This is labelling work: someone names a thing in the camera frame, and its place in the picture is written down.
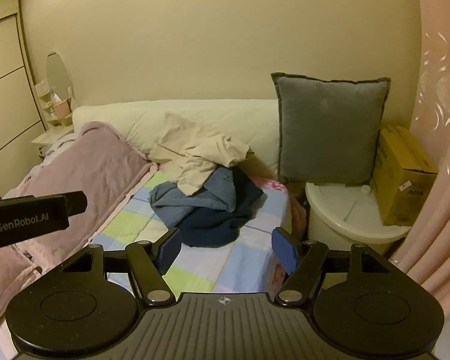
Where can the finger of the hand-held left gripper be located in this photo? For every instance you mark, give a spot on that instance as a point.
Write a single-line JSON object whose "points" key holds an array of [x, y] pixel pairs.
{"points": [[77, 203]]}

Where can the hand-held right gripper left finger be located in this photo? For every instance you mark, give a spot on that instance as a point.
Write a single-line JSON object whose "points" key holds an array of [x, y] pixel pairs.
{"points": [[170, 250]]}

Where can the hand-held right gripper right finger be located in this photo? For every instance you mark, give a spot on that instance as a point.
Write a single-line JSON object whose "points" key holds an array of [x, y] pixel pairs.
{"points": [[285, 250]]}

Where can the cream hooded sweatshirt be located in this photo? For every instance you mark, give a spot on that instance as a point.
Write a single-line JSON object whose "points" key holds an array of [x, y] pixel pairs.
{"points": [[195, 157]]}

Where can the purple pillow with pink border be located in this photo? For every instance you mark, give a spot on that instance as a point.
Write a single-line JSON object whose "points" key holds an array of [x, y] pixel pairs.
{"points": [[78, 172]]}

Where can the plaid bed sheet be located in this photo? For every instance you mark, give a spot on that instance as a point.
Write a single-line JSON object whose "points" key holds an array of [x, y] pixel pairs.
{"points": [[217, 262]]}

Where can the dark navy garment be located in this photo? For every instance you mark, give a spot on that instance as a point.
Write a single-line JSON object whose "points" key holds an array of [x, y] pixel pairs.
{"points": [[217, 228]]}

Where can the white round bin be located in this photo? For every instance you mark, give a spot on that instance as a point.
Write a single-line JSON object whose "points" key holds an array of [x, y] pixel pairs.
{"points": [[333, 210]]}

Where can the pink floral mattress cover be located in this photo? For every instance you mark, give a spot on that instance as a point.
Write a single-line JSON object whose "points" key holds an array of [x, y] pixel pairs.
{"points": [[273, 184]]}

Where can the white nightstand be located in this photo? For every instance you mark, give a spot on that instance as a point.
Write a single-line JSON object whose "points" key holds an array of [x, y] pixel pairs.
{"points": [[48, 137]]}

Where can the blue denim garment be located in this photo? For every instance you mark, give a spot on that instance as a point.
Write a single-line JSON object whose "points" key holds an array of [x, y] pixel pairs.
{"points": [[213, 191]]}

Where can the pink cup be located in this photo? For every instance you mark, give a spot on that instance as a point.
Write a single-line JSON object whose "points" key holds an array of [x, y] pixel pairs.
{"points": [[62, 108]]}

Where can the white padded bed bolster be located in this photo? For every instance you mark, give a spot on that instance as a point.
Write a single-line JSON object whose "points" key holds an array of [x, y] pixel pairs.
{"points": [[135, 120]]}

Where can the oval mirror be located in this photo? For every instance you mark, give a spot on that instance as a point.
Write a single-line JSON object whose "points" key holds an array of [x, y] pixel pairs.
{"points": [[58, 75]]}

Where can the cardboard box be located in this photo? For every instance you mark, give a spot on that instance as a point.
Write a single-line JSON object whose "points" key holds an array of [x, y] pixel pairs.
{"points": [[401, 191]]}

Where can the grey square cushion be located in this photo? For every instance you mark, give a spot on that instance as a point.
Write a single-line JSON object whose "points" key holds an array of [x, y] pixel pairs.
{"points": [[330, 127]]}

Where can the pink patterned curtain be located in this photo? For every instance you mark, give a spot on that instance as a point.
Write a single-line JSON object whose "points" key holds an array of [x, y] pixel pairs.
{"points": [[442, 82]]}

